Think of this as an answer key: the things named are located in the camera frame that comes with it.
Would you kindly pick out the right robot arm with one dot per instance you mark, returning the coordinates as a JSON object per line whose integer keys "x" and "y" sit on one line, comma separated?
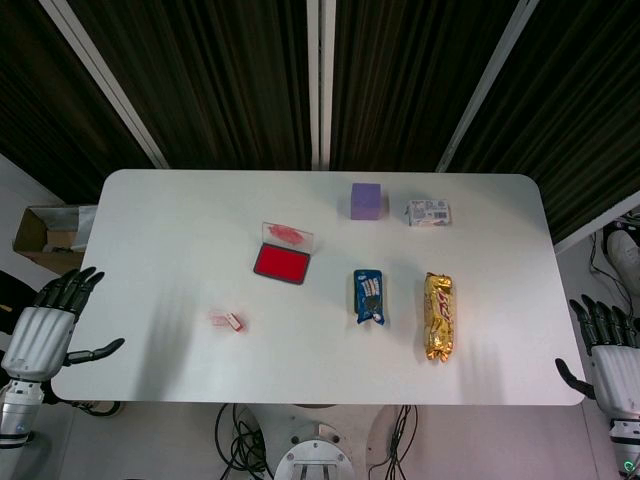
{"x": 627, "y": 445}

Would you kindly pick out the blue cookie pack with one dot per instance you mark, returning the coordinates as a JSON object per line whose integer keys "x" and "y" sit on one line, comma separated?
{"x": 369, "y": 297}

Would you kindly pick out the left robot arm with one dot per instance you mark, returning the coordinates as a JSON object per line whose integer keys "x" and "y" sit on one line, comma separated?
{"x": 15, "y": 415}

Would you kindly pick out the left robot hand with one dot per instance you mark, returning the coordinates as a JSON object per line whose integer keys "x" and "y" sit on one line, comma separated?
{"x": 35, "y": 335}

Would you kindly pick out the gold foil snack bag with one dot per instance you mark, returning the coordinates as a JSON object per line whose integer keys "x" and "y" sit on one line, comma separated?
{"x": 440, "y": 315}

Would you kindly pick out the brown cardboard box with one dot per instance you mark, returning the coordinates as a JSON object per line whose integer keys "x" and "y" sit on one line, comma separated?
{"x": 37, "y": 245}

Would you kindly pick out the red ink pad clear lid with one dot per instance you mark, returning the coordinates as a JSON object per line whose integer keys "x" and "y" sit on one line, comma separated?
{"x": 280, "y": 262}

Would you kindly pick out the white sneaker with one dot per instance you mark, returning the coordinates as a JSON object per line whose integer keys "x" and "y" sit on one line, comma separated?
{"x": 624, "y": 250}

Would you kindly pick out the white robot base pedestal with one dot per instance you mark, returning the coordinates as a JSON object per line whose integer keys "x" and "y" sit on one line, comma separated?
{"x": 312, "y": 457}

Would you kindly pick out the white frame post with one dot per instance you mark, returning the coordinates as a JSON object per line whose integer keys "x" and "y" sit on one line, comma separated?
{"x": 482, "y": 85}
{"x": 321, "y": 85}
{"x": 107, "y": 80}

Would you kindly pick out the white blue tissue pack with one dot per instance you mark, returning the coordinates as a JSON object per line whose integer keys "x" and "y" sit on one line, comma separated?
{"x": 428, "y": 213}

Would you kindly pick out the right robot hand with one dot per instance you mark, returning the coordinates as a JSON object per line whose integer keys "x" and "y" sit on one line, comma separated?
{"x": 617, "y": 375}

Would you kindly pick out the beige black shoe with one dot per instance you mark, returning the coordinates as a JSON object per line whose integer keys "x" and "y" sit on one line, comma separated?
{"x": 102, "y": 407}

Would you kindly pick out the black pleated curtain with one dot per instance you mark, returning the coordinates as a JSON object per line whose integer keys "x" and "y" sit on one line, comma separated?
{"x": 225, "y": 75}

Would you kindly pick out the purple foam cube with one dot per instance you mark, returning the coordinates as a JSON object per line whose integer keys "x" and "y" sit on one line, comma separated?
{"x": 366, "y": 202}

